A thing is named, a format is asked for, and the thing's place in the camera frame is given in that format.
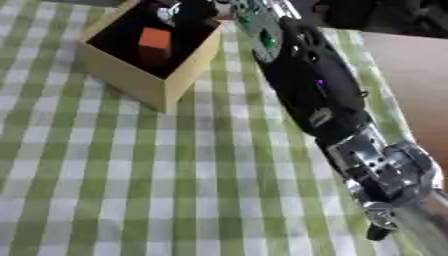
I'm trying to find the tan cardboard box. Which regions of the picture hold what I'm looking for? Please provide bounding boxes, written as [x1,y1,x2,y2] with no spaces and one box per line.
[75,0,224,114]

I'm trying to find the orange block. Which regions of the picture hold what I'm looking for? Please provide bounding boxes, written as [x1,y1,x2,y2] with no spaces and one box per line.
[136,26,175,68]

